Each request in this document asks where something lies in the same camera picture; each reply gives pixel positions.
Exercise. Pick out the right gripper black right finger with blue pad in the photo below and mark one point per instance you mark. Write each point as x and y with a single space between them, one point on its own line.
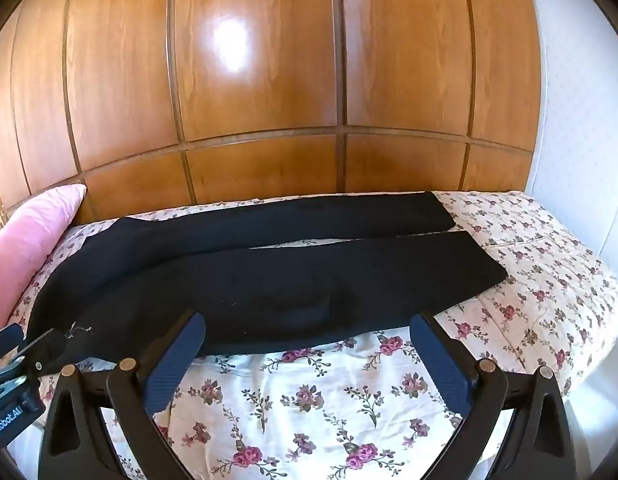
537 443

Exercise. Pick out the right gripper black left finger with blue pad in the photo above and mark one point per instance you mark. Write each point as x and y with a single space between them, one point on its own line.
76 443

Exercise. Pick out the black pants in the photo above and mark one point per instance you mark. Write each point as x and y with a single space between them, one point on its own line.
265 278

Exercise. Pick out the pink pillow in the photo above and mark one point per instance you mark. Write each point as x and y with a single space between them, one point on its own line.
30 236

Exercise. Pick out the floral bedspread bed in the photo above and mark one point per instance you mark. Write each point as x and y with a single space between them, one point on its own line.
365 407

